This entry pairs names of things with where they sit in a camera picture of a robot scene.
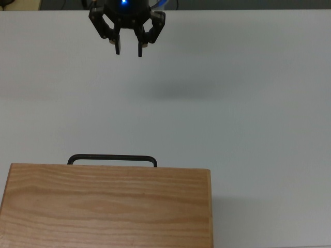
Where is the beige desk panel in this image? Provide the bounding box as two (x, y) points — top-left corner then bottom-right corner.
(0, 0), (41, 11)

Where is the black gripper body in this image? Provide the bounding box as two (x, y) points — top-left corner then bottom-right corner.
(103, 0), (153, 29)

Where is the wooden chest of drawers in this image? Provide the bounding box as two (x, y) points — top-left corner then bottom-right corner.
(0, 162), (214, 248)

